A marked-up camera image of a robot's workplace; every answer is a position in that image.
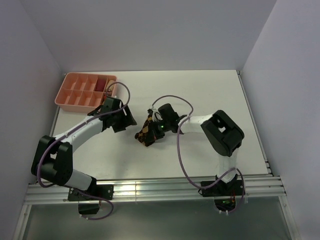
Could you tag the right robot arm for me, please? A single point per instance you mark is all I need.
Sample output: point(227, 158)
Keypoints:
point(223, 134)

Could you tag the tan rolled sock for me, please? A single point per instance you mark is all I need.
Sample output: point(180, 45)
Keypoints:
point(109, 85)

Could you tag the brown argyle sock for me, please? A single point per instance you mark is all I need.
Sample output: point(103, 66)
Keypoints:
point(104, 99)
point(146, 135)

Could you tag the pink compartment tray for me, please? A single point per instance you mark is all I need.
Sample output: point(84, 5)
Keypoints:
point(77, 92)

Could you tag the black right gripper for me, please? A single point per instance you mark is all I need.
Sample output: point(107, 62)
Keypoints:
point(153, 129)

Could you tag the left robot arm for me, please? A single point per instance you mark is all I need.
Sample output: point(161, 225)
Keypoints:
point(53, 159)

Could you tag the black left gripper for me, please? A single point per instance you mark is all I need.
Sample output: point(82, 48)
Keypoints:
point(128, 120)

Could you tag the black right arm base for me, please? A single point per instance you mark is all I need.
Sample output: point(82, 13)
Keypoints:
point(230, 191)

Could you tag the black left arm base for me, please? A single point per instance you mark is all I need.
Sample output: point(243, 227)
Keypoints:
point(90, 201)

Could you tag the dark red rolled sock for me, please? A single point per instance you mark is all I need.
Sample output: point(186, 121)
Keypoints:
point(100, 85)

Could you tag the front aluminium rail frame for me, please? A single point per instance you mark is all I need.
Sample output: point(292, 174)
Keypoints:
point(154, 190)

